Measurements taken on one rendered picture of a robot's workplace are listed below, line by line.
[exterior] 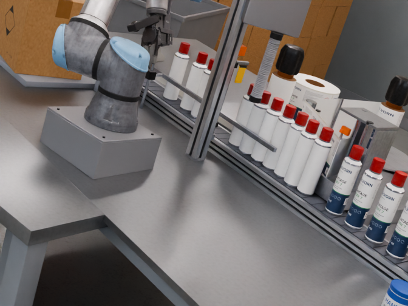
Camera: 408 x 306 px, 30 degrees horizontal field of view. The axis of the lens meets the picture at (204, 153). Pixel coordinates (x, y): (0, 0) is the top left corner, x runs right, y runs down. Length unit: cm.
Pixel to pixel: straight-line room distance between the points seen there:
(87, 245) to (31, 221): 120
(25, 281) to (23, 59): 97
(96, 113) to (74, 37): 21
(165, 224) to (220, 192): 32
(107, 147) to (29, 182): 23
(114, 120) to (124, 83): 11
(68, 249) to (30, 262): 108
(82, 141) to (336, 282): 75
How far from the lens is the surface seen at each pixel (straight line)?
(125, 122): 208
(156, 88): 274
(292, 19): 219
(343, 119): 270
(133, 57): 204
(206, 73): 250
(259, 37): 586
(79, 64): 209
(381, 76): 699
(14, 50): 263
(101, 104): 208
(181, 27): 448
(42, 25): 258
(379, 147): 220
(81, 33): 210
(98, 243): 298
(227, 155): 238
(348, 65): 714
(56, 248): 288
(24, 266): 181
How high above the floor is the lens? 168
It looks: 21 degrees down
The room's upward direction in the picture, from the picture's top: 18 degrees clockwise
